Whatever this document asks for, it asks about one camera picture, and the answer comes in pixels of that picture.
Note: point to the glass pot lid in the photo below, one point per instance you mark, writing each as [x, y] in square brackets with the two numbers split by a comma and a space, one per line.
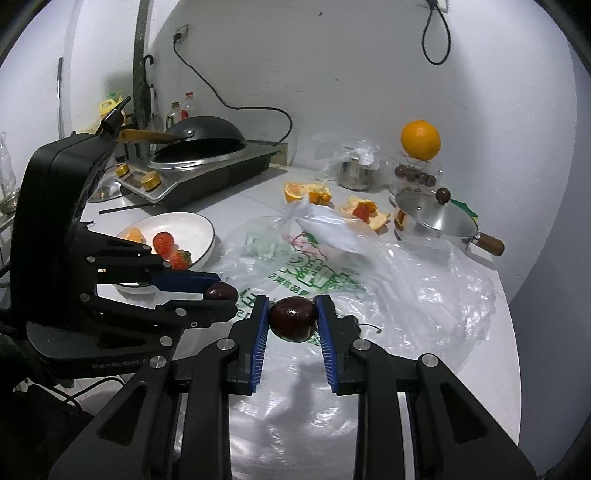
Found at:
[106, 190]

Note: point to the printed clear plastic bag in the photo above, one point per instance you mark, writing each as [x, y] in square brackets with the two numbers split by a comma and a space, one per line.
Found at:
[415, 286]

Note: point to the beige cardboard piece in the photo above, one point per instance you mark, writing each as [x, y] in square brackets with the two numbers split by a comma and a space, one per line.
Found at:
[280, 154]

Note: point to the red cap bottle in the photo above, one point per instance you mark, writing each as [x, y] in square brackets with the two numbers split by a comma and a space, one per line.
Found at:
[187, 107]

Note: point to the orange peel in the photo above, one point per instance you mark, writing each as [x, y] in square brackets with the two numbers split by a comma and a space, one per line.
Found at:
[378, 221]
[319, 196]

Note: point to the yellow oil bottle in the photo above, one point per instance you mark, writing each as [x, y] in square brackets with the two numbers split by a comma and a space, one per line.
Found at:
[108, 108]

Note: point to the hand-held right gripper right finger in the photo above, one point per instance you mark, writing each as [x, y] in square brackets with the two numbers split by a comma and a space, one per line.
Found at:
[325, 341]

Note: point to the clear plastic bottle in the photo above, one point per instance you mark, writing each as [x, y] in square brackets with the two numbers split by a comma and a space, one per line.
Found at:
[7, 170]

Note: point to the green paper piece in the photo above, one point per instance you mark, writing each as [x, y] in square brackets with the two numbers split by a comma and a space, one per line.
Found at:
[466, 208]

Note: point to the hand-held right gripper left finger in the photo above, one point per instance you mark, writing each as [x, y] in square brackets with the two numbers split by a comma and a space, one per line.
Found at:
[258, 341]

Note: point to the crumpled clear plastic wrap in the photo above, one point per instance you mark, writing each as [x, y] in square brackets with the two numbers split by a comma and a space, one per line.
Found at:
[367, 152]

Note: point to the row of dark beads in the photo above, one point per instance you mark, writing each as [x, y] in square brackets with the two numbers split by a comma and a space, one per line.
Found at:
[415, 174]

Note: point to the white wall outlet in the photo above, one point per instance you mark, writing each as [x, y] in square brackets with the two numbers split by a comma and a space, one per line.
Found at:
[183, 28]
[444, 5]

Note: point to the peeled orange segment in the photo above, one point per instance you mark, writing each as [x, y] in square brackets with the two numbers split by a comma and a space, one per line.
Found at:
[135, 235]

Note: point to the white bowl black rim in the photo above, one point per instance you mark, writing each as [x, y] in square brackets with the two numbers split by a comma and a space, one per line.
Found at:
[194, 230]

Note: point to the small steel cup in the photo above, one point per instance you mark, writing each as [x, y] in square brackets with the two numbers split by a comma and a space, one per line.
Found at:
[358, 175]

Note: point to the clear seasoning bottle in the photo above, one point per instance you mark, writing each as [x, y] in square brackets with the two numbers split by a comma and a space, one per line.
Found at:
[173, 116]

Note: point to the whole orange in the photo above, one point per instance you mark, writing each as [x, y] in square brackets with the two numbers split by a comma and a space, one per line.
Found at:
[420, 140]

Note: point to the cut orange half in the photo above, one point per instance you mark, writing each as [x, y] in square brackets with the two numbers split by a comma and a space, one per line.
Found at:
[293, 191]

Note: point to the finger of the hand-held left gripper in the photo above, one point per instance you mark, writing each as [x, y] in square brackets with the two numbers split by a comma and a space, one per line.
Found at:
[207, 309]
[189, 281]

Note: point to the black induction cooker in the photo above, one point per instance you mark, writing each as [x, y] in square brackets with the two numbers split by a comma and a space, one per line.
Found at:
[207, 177]

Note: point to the thin black stick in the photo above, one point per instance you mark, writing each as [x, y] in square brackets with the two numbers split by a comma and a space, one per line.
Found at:
[124, 208]

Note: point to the grey vertical pipe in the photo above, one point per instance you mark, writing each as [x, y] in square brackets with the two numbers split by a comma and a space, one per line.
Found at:
[141, 46]

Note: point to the grey vertical rod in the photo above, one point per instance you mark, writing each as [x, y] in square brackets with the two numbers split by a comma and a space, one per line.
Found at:
[60, 92]

